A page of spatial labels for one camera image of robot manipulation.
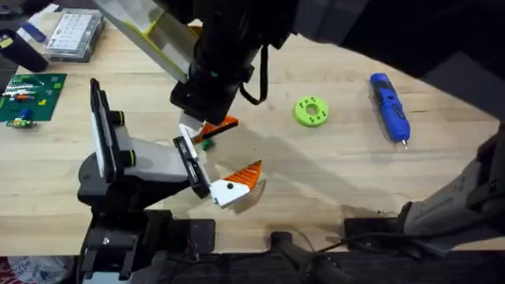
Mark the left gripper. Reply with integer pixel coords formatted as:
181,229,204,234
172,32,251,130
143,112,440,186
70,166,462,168
77,111,264,216

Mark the orange ribbed wedge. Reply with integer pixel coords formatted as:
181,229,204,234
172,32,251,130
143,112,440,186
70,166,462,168
192,114,240,145

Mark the blue electric screwdriver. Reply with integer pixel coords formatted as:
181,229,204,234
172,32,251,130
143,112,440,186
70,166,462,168
369,72,412,151

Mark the green disc with holes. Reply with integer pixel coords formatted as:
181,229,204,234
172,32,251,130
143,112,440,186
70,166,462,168
293,95,330,129

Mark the left wrist plate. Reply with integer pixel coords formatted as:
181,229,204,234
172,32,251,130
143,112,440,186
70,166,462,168
88,77,118,185

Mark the clear plastic parts box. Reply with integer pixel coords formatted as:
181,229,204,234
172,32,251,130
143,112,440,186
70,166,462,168
40,8,106,64

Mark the green board with blocks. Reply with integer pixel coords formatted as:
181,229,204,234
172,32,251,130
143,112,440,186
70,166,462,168
0,72,68,129

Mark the white and blue packet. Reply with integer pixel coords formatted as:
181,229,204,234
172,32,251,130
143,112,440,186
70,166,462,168
15,2,61,44

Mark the black cylindrical tool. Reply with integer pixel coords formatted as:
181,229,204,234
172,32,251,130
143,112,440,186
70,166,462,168
0,28,51,74

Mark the patterned cloth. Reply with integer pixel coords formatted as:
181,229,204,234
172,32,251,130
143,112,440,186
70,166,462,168
0,255,78,284

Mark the black cable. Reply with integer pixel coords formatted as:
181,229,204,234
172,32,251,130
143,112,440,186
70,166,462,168
238,44,270,107

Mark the black rail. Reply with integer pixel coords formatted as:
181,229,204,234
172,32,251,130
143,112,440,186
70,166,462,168
129,231,505,284

